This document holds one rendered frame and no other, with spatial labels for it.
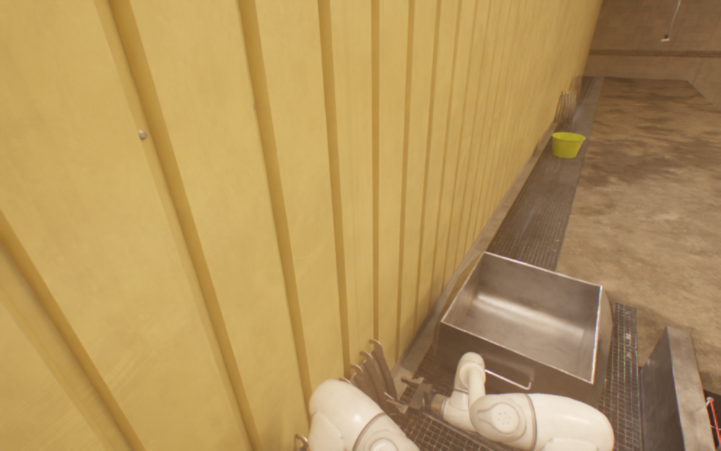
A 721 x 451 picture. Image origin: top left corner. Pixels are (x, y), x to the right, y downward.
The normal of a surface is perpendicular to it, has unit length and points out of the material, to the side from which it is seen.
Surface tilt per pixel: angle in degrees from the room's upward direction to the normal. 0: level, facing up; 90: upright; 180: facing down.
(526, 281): 90
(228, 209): 90
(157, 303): 90
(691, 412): 0
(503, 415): 34
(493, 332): 0
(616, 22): 90
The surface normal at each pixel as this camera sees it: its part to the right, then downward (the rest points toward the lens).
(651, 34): -0.54, 0.43
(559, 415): -0.06, -0.69
